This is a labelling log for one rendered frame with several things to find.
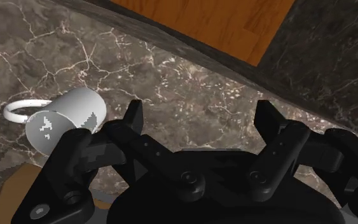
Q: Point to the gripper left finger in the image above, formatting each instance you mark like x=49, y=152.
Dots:
x=70, y=155

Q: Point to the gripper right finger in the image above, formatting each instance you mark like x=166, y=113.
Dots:
x=279, y=155

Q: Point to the white mug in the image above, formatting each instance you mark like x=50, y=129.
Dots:
x=74, y=105

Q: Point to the dark marbled robot stand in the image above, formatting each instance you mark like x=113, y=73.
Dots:
x=330, y=52

